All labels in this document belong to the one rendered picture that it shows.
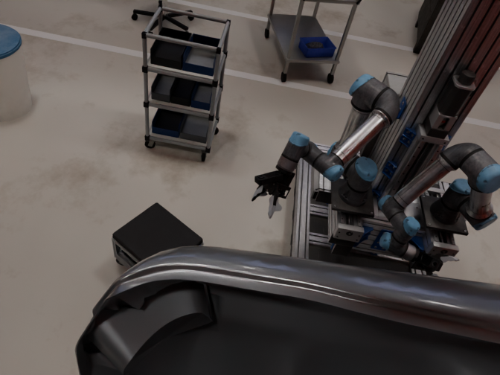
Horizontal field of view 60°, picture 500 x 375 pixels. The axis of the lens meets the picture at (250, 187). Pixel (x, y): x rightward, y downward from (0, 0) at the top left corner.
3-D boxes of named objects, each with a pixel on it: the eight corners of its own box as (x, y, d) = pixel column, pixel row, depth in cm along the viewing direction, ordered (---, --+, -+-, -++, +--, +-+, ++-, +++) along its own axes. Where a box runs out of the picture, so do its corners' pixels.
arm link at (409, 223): (398, 210, 189) (384, 225, 196) (414, 230, 182) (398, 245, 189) (410, 209, 193) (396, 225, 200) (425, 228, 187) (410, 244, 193)
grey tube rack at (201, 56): (142, 151, 340) (137, 33, 266) (157, 117, 368) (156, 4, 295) (210, 164, 341) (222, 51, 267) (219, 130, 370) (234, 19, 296)
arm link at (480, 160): (478, 201, 218) (485, 143, 173) (498, 224, 209) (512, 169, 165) (456, 213, 219) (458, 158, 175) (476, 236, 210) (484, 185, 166)
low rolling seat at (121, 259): (114, 263, 271) (109, 231, 246) (157, 231, 292) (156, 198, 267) (161, 306, 257) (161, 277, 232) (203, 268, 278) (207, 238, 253)
